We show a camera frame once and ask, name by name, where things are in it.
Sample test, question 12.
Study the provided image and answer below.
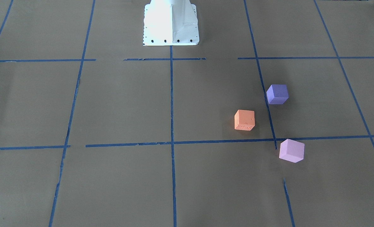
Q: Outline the orange foam cube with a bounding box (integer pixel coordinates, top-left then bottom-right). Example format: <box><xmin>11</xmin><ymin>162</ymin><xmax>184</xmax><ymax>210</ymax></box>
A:
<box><xmin>234</xmin><ymin>109</ymin><xmax>256</xmax><ymax>131</ymax></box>

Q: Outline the purple foam cube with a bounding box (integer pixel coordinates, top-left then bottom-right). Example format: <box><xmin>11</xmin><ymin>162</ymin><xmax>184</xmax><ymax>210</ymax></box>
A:
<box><xmin>266</xmin><ymin>84</ymin><xmax>289</xmax><ymax>105</ymax></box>

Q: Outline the brown paper table cover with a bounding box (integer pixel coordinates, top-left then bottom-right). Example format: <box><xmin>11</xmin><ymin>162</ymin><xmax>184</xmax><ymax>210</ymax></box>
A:
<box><xmin>0</xmin><ymin>0</ymin><xmax>374</xmax><ymax>227</ymax></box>

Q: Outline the pink foam cube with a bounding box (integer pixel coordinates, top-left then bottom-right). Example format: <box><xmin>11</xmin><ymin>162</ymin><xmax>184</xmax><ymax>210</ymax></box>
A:
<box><xmin>279</xmin><ymin>139</ymin><xmax>305</xmax><ymax>163</ymax></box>

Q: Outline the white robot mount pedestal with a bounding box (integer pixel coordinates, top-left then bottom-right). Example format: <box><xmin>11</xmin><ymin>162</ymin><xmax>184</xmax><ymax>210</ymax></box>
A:
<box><xmin>143</xmin><ymin>0</ymin><xmax>200</xmax><ymax>46</ymax></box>

